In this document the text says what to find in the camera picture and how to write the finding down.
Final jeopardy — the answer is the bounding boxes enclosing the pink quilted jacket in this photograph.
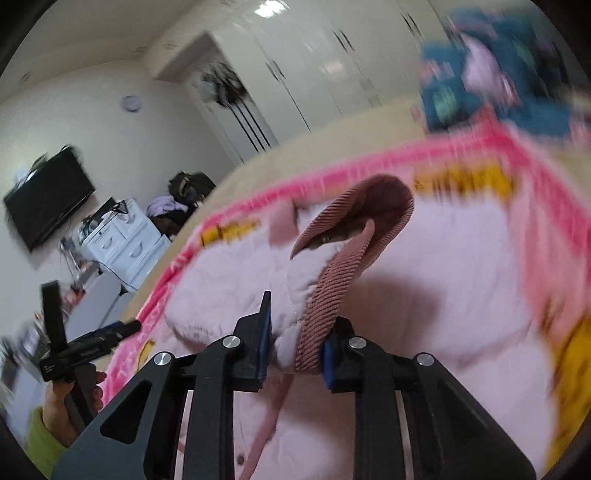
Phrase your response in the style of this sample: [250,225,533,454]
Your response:
[163,176,556,479]

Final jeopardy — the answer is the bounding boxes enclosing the green left sleeve forearm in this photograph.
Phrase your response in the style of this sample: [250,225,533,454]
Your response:
[25,407,68,479]

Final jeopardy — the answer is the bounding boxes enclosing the white bedroom door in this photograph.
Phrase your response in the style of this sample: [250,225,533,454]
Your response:
[184,45,279,165]

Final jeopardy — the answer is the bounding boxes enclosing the person's left hand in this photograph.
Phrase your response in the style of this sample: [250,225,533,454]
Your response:
[42,381,79,448]

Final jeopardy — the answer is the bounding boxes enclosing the grey white cabinet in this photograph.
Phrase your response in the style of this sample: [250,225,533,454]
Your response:
[65,272,135,341]

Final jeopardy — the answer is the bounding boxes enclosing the white drawer dresser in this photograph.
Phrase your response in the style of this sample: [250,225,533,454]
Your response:
[75,198,170,290]

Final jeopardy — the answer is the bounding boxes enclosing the purple cloth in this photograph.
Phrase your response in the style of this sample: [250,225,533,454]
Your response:
[145,195,188,217]

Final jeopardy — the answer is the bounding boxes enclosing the dark bag pile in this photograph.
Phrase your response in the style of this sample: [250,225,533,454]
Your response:
[168,172,216,206]

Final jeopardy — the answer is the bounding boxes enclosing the beige bed cover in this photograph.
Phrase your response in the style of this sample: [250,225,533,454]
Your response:
[124,95,424,318]

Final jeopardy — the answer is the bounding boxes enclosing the pink bear print blanket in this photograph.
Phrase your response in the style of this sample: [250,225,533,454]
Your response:
[105,121,590,478]

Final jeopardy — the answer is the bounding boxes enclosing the hanging bags on door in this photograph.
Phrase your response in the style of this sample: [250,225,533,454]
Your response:
[198,62,249,108]

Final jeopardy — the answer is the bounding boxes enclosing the white glossy wardrobe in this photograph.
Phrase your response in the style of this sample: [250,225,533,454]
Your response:
[142,0,449,139]

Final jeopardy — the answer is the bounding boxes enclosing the blue floral quilt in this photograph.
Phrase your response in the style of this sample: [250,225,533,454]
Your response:
[416,8,590,144]

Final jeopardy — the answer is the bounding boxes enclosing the black wall television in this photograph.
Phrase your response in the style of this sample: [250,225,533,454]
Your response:
[3,146,95,252]

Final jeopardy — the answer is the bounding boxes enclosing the round wall clock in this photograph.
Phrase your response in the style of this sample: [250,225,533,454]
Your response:
[121,95,142,113]

